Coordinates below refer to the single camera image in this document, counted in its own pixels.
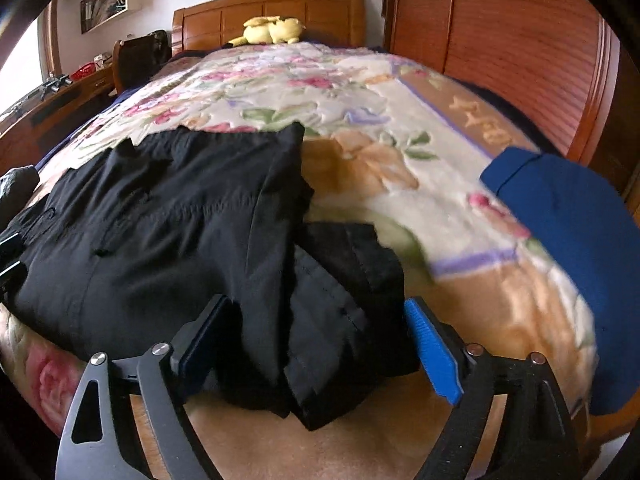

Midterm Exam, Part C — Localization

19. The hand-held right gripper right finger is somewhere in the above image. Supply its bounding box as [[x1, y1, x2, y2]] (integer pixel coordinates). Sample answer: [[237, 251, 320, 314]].
[[404, 297, 583, 480]]

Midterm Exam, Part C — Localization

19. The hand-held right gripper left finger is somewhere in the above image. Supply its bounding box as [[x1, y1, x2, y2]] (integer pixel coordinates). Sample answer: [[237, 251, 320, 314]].
[[54, 294, 241, 480]]

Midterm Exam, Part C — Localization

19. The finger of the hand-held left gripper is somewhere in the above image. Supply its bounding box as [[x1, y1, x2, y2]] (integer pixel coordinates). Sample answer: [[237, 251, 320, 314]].
[[0, 232, 23, 262], [0, 260, 27, 306]]

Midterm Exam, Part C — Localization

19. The black coat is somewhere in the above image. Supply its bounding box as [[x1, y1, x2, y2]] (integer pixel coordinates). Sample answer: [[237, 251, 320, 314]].
[[0, 121, 421, 431]]

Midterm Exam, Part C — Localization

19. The grey cloth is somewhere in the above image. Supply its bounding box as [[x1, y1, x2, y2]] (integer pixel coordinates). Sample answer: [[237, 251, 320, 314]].
[[0, 165, 40, 216]]

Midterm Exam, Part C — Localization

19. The wooden desk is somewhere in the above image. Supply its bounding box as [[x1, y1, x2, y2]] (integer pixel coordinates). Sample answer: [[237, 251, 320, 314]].
[[0, 65, 116, 171]]

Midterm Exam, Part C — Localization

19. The navy bed sheet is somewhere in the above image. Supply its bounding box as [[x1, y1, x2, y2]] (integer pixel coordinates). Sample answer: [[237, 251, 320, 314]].
[[32, 47, 211, 171]]

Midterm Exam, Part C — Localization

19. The blue folded cloth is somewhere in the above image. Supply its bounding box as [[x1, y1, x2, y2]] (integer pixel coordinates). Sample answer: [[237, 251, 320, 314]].
[[480, 146, 638, 416]]

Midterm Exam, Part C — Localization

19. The wooden chair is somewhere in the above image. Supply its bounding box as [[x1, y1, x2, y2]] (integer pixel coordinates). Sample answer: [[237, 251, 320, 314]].
[[111, 30, 173, 96]]

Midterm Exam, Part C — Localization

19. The dark bag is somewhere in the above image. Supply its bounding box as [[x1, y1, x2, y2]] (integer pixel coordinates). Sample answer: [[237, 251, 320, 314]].
[[120, 30, 172, 88]]

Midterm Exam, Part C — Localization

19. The floral blanket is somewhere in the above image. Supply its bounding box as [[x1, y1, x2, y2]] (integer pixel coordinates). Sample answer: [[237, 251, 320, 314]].
[[0, 40, 601, 480]]

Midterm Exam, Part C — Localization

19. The yellow plush toy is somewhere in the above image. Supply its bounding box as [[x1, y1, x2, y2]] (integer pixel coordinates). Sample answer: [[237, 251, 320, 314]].
[[229, 16, 306, 47]]

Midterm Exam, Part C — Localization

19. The wooden wardrobe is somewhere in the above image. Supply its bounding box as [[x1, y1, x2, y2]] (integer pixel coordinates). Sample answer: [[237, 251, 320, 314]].
[[382, 0, 640, 196]]

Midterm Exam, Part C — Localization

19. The wooden headboard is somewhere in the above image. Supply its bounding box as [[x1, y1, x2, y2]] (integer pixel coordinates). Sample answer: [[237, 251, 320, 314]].
[[171, 0, 366, 53]]

